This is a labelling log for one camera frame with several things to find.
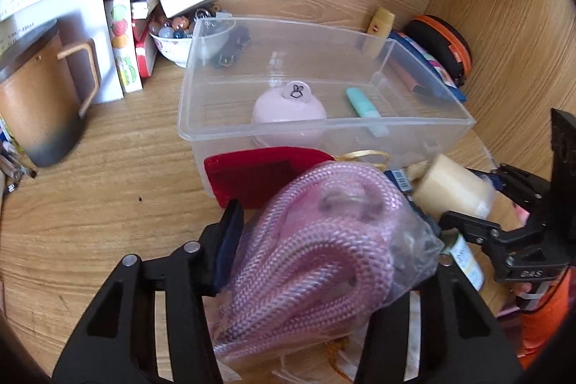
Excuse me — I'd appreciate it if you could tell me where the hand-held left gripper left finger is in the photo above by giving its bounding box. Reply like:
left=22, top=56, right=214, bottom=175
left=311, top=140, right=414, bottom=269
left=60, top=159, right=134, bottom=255
left=51, top=199, right=244, bottom=384

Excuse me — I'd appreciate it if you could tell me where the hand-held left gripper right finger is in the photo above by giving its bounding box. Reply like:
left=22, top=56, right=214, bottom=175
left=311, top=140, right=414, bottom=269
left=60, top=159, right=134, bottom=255
left=355, top=204, right=523, bottom=384

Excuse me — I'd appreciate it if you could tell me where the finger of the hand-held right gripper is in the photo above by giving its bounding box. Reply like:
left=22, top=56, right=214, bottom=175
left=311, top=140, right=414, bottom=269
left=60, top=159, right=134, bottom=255
left=468, top=163, right=555, bottom=211
left=438, top=211, right=567, bottom=282

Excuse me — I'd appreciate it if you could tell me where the pink rope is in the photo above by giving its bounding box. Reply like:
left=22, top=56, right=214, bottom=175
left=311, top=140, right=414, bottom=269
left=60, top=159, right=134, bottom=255
left=211, top=161, right=444, bottom=371

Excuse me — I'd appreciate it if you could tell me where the clear plastic storage box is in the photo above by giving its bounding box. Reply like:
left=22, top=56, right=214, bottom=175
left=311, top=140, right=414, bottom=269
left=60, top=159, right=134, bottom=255
left=177, top=16, right=477, bottom=198

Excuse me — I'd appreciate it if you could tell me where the wooden desktop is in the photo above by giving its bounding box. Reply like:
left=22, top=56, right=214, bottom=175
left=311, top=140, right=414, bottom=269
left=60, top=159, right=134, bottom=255
left=0, top=0, right=523, bottom=384

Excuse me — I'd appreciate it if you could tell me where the red felt pouch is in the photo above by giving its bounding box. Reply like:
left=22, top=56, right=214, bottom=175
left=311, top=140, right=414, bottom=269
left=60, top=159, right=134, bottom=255
left=204, top=146, right=334, bottom=210

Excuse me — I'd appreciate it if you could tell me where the blue barcode packet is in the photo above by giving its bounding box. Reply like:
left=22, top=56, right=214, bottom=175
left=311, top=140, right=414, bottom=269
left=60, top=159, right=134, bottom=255
left=384, top=168, right=414, bottom=198

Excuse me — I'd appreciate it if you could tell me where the pink round case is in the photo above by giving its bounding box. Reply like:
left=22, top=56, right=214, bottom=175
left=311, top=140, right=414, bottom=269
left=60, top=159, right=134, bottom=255
left=251, top=81, right=328, bottom=148

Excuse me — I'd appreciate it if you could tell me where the blue patchwork pencil case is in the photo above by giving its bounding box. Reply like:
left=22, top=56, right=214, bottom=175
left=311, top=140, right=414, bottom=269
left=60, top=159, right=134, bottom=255
left=388, top=31, right=469, bottom=103

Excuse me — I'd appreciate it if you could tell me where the pink wallet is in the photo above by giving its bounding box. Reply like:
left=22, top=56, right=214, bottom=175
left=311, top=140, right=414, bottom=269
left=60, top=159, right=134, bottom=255
left=389, top=57, right=435, bottom=97

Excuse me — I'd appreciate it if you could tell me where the gold ribbon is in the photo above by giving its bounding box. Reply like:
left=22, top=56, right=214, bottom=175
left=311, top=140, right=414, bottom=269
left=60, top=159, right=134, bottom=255
left=334, top=149, right=391, bottom=171

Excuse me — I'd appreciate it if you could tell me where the black orange zip case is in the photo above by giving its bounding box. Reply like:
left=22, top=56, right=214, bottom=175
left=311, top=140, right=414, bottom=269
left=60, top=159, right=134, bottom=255
left=402, top=15, right=473, bottom=88

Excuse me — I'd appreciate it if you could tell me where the teal tube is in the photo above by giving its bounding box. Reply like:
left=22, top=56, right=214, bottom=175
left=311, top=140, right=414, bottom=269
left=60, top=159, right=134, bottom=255
left=346, top=87, right=390, bottom=137

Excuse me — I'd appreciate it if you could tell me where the bowl of marbles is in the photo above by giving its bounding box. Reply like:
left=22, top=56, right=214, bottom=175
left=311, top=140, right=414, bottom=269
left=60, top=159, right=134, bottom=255
left=148, top=16, right=196, bottom=69

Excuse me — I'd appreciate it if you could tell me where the red white box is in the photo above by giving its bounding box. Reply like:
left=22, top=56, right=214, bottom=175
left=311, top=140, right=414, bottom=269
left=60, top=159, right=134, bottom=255
left=130, top=16, right=158, bottom=79

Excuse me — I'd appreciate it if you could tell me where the yellow cream tube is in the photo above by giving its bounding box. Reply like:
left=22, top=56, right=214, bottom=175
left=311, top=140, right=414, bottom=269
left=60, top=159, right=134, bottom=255
left=361, top=7, right=397, bottom=59

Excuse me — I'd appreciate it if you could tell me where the fruit print box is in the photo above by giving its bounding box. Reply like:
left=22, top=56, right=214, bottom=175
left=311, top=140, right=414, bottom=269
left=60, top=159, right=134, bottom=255
left=104, top=0, right=144, bottom=94

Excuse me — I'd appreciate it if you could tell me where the bundle of pens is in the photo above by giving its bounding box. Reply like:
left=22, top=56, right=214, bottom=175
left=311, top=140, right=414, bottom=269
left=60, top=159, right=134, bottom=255
left=0, top=139, right=38, bottom=196

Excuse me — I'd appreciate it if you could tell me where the brown mug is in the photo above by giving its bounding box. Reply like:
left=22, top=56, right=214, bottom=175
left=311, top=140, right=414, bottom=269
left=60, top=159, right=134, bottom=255
left=0, top=21, right=102, bottom=169

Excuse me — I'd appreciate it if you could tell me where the beige knotted cord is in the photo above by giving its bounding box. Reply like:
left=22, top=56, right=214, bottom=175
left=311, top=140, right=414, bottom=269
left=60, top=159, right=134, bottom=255
left=406, top=160, right=429, bottom=181

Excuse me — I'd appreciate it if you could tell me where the black keychain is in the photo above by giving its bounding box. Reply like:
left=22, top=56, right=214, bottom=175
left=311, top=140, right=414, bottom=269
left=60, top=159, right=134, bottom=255
left=211, top=24, right=251, bottom=68

